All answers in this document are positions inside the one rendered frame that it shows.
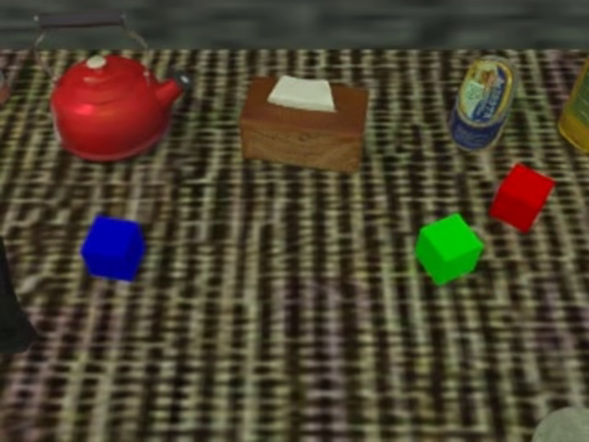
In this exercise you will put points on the blue cube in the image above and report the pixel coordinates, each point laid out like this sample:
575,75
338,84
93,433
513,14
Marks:
112,248

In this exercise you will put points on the green cube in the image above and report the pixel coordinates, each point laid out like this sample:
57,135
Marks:
448,248

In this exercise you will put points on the red cube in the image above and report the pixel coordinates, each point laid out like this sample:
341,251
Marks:
520,198

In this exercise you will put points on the wooden tissue box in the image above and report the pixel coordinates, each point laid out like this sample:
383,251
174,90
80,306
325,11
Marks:
303,133

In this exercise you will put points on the white tissue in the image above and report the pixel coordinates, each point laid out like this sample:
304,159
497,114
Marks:
303,94

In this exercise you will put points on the blue labelled tin can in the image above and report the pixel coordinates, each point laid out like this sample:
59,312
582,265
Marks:
483,103

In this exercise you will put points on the grey round object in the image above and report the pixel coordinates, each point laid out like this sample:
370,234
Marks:
566,426

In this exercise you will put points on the yellow bottle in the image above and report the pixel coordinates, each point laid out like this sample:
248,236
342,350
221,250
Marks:
577,110

